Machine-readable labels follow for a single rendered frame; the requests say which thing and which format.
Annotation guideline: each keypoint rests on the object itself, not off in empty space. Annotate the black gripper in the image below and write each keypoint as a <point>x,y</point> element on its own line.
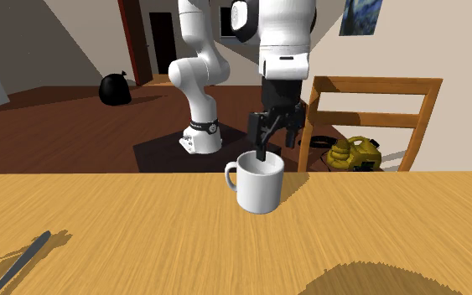
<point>280,94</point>

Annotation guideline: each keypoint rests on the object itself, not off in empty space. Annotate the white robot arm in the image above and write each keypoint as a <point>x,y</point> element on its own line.
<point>203,102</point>

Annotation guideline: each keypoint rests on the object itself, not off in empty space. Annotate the white mug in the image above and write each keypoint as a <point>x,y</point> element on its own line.
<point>258,192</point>

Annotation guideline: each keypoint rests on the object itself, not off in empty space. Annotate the yellow vacuum cleaner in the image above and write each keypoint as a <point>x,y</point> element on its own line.
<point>358,155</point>

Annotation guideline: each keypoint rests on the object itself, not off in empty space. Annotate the wooden chair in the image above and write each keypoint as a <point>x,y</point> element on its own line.
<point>366,119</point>

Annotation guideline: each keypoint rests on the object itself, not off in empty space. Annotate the dark robot stand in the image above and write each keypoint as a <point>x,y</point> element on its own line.
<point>162,157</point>

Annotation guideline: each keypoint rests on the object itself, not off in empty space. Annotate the dark red door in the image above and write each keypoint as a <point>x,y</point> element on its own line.
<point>135,41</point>

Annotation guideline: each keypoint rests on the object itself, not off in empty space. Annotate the black garbage bag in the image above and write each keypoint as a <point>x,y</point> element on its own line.
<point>115,90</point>

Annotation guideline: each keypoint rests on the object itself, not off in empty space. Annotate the grey pen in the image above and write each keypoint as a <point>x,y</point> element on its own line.
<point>19,263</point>

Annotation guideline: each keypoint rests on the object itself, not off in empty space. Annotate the black framed wall picture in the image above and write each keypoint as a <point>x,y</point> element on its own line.
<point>224,24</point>

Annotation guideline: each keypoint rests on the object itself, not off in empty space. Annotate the blue wall picture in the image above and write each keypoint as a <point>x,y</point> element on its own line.
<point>360,16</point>

